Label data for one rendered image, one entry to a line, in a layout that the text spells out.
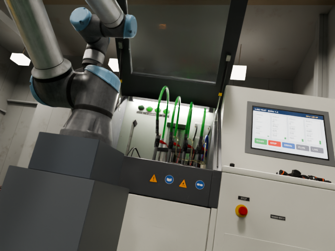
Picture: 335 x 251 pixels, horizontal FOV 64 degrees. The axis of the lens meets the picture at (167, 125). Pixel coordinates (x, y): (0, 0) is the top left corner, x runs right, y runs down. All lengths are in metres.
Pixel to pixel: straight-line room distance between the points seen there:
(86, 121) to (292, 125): 1.23
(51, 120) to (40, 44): 9.78
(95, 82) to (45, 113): 10.04
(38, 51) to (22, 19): 0.09
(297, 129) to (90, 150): 1.25
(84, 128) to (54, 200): 0.20
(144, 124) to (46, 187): 1.23
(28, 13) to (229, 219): 1.02
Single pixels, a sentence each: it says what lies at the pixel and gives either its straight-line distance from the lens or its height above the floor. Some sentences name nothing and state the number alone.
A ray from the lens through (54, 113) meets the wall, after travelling 10.60.
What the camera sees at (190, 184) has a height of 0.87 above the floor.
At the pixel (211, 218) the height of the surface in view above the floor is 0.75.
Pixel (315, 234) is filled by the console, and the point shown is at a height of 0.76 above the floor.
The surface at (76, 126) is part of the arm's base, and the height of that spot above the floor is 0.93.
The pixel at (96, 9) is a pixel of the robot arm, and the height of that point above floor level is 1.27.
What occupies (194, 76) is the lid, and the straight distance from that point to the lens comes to 1.77.
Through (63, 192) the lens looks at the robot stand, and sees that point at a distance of 0.67.
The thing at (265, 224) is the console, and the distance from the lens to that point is 1.25.
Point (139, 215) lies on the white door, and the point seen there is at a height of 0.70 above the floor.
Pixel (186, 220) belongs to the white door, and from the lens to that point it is 1.20.
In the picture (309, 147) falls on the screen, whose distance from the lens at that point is 1.65.
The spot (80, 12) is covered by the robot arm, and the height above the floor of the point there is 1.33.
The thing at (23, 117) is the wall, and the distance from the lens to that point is 12.46.
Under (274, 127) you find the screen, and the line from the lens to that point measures 1.63.
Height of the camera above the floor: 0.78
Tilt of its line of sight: 16 degrees up
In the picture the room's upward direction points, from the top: 11 degrees clockwise
